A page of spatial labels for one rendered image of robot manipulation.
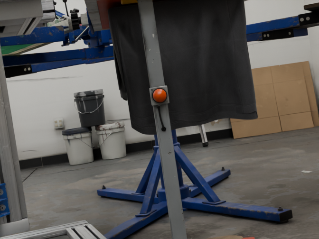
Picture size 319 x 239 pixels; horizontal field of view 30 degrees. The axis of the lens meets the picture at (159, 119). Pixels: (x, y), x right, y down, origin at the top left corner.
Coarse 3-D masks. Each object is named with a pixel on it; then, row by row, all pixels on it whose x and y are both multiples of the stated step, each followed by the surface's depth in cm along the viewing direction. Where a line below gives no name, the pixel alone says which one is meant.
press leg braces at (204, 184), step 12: (156, 156) 322; (180, 156) 320; (156, 168) 316; (192, 168) 315; (144, 180) 353; (156, 180) 312; (192, 180) 360; (204, 180) 311; (144, 192) 361; (204, 192) 307; (144, 204) 302
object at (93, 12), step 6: (84, 0) 183; (90, 0) 185; (96, 0) 186; (90, 6) 195; (96, 6) 197; (90, 12) 208; (96, 12) 210; (90, 18) 222; (96, 18) 224; (96, 24) 239; (96, 30) 259
